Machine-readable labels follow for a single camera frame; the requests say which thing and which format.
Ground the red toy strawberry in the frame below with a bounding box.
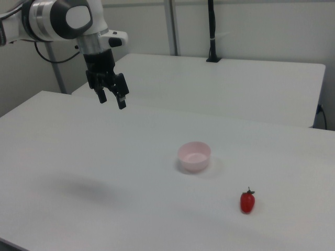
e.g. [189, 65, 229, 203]
[240, 186, 256, 214]

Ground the pink plastic bowl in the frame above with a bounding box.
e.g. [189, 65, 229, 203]
[177, 141, 212, 173]

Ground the black camera stand pole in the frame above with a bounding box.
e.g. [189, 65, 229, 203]
[206, 0, 222, 63]

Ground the black power cable with plug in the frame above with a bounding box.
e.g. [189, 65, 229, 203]
[316, 104, 328, 130]

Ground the black cable on robot arm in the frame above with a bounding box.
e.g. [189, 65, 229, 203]
[34, 41, 81, 64]

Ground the grey partition frame post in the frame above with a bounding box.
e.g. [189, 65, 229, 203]
[163, 0, 182, 56]
[46, 41, 68, 95]

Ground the white side table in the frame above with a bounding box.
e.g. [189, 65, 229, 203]
[72, 53, 327, 129]

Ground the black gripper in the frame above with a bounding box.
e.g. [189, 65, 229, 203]
[83, 49, 130, 110]

